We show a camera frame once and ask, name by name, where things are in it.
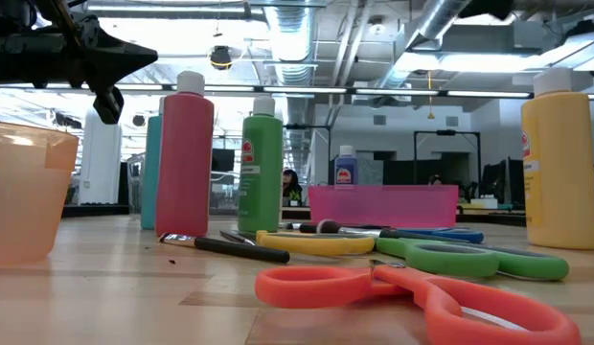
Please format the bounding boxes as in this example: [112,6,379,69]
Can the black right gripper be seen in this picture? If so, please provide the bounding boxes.
[457,0,516,21]

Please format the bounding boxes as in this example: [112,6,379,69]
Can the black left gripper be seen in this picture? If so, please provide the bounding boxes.
[35,0,159,125]

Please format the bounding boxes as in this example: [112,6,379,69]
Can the pink paint bottle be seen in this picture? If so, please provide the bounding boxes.
[154,70,216,238]

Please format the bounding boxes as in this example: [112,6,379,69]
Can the teal paint bottle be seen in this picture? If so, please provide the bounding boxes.
[140,97,165,231]

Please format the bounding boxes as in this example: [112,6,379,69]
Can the yellow paint bottle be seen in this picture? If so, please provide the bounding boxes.
[520,66,594,251]

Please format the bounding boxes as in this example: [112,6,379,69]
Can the green paint bottle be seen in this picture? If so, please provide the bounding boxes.
[237,95,285,236]

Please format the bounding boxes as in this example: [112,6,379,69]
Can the black paintbrush silver ferrule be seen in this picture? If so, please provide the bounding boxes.
[158,232,291,265]
[218,230,258,247]

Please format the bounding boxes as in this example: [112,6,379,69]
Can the blue scissors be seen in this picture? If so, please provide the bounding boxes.
[397,226,486,244]

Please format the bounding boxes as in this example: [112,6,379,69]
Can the green scissors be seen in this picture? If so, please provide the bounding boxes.
[376,237,570,283]

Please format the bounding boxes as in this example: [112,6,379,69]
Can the yellow scissors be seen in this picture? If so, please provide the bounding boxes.
[255,229,377,257]

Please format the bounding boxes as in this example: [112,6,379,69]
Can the orange scissors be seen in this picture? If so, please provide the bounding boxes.
[254,261,583,345]

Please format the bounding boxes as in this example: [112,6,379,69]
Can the blue paint bottle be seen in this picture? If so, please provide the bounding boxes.
[333,145,359,187]

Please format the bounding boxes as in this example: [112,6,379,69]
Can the white pillar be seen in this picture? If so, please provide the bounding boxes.
[79,107,124,206]

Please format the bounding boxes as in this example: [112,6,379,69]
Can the black ceiling dome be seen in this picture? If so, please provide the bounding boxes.
[209,45,234,72]

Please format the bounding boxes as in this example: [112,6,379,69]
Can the yellow hanging pendant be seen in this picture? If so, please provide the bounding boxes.
[424,70,436,121]

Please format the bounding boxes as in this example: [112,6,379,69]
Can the ceiling light strip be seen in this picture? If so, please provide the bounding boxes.
[0,81,594,102]

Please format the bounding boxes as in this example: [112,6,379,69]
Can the orange translucent plastic bin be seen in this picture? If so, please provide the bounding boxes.
[0,119,80,267]

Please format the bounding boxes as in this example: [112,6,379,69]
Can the red plastic bin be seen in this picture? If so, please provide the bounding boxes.
[308,184,460,230]

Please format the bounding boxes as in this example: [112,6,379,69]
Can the silver angled ventilation duct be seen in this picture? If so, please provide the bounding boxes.
[376,0,473,92]

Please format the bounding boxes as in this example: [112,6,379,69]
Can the black metal stand frame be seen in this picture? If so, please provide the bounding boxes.
[413,128,483,186]

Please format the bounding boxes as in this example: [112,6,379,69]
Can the black wall screen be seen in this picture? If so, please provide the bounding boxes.
[211,148,236,173]

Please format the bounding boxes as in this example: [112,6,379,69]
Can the silver spiral ventilation duct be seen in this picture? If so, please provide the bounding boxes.
[263,0,322,181]

